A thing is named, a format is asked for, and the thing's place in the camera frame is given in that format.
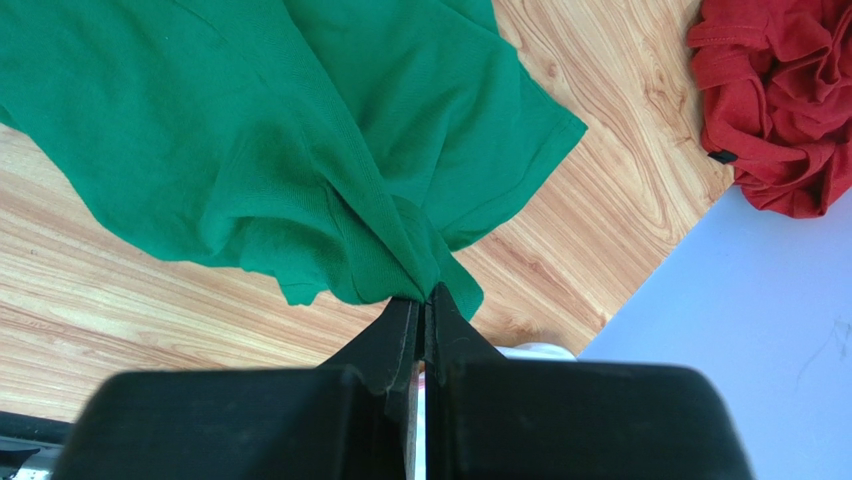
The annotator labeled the white pink round basket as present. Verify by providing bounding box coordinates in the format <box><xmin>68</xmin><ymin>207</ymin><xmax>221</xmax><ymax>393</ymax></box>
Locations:
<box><xmin>496</xmin><ymin>342</ymin><xmax>576</xmax><ymax>362</ymax></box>

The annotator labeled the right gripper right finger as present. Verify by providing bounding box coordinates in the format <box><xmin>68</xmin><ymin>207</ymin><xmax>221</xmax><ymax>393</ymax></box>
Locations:
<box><xmin>424</xmin><ymin>286</ymin><xmax>753</xmax><ymax>479</ymax></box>

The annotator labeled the green t shirt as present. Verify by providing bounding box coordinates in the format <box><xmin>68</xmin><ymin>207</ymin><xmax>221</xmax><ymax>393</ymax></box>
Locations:
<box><xmin>1</xmin><ymin>1</ymin><xmax>586</xmax><ymax>318</ymax></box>

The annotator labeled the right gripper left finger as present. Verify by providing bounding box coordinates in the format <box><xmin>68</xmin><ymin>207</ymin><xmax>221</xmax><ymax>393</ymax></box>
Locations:
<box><xmin>53</xmin><ymin>299</ymin><xmax>421</xmax><ymax>479</ymax></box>

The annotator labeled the red t shirt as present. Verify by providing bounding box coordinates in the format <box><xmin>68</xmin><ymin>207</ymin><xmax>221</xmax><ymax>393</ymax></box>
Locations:
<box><xmin>686</xmin><ymin>0</ymin><xmax>851</xmax><ymax>219</ymax></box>

